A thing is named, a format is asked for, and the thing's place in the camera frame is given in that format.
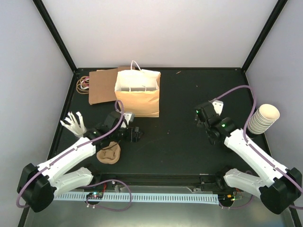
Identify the cardboard cup carrier stack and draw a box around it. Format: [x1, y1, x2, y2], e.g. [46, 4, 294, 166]
[97, 141, 121, 165]

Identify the yellow paper takeout bag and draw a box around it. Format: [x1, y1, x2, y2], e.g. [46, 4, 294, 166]
[115, 61, 161, 117]

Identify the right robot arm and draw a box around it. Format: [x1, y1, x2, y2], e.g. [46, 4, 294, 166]
[195, 102, 303, 214]

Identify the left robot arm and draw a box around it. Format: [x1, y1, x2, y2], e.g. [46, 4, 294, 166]
[16, 111, 143, 212]

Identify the cup of wrapped straws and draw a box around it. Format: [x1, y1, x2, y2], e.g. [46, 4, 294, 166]
[60, 112, 87, 138]

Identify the brown flat paper bag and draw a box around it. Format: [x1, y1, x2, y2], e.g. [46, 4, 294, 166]
[76, 68, 118, 105]

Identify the stack of paper cups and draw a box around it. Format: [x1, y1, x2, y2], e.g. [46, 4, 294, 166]
[246, 104, 280, 136]

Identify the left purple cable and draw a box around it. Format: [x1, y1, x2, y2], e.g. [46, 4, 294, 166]
[15, 99, 125, 209]

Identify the purple cable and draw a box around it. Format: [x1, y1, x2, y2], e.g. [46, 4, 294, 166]
[213, 85, 303, 210]
[15, 99, 125, 209]

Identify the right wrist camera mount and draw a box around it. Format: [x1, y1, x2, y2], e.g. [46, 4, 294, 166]
[212, 100, 223, 115]

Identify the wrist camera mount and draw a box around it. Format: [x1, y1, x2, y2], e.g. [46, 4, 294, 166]
[124, 112, 135, 124]
[212, 100, 223, 115]

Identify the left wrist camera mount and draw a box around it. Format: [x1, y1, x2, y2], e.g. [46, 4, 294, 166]
[124, 112, 135, 124]

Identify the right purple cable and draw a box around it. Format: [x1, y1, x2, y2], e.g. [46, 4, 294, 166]
[213, 85, 303, 210]

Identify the white slotted cable duct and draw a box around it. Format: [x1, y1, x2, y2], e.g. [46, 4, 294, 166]
[55, 192, 219, 205]

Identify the black frame post right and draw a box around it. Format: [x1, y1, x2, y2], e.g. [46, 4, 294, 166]
[241, 0, 288, 73]

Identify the black frame post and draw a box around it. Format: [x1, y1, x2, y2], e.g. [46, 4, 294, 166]
[33, 0, 77, 72]
[241, 0, 288, 73]

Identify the black frame post left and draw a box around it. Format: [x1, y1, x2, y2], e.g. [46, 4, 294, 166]
[33, 0, 77, 72]

